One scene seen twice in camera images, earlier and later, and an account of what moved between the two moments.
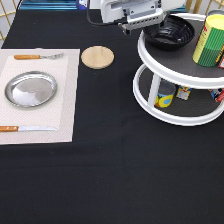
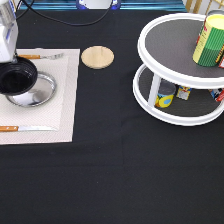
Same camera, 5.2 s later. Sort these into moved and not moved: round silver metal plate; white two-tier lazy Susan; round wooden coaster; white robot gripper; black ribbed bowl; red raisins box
Moved: white robot gripper; black ribbed bowl
Not moved: round wooden coaster; round silver metal plate; white two-tier lazy Susan; red raisins box
